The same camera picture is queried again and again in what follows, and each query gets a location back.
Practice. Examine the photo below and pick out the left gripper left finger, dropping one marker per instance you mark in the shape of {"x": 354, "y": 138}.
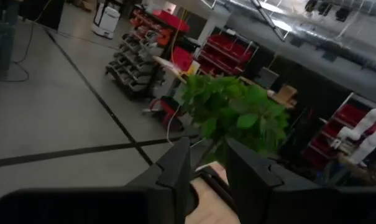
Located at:
{"x": 144, "y": 205}

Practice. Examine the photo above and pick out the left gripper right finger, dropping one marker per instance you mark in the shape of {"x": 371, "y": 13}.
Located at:
{"x": 268, "y": 199}

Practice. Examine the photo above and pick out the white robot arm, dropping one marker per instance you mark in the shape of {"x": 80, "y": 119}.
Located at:
{"x": 368, "y": 133}

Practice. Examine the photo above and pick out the red bin storage shelf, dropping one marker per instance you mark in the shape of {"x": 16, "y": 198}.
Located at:
{"x": 346, "y": 118}
{"x": 225, "y": 53}

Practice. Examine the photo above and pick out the green plant in black pot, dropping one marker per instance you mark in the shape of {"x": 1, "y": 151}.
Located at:
{"x": 231, "y": 109}

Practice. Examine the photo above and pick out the red cart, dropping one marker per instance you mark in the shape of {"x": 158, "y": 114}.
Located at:
{"x": 166, "y": 109}

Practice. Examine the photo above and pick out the cardboard box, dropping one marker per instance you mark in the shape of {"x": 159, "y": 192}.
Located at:
{"x": 285, "y": 95}

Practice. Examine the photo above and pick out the rack with grey parts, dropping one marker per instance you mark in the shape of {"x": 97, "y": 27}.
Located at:
{"x": 133, "y": 65}

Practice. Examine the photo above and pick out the white mobile machine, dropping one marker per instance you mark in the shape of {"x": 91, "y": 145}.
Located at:
{"x": 106, "y": 20}

